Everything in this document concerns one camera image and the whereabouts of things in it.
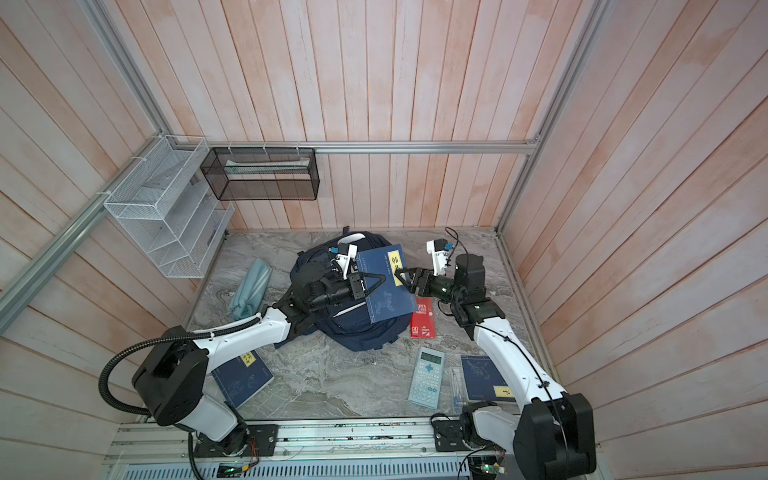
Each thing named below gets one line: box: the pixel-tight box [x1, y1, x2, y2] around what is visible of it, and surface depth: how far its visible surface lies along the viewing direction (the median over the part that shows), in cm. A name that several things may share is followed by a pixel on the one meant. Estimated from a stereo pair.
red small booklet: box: [410, 297, 436, 339], surface depth 95 cm
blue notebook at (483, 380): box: [460, 355, 516, 402], surface depth 84 cm
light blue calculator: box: [408, 346, 445, 410], surface depth 84 cm
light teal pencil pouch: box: [228, 258, 273, 320], surface depth 99 cm
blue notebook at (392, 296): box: [357, 244, 418, 324], surface depth 76 cm
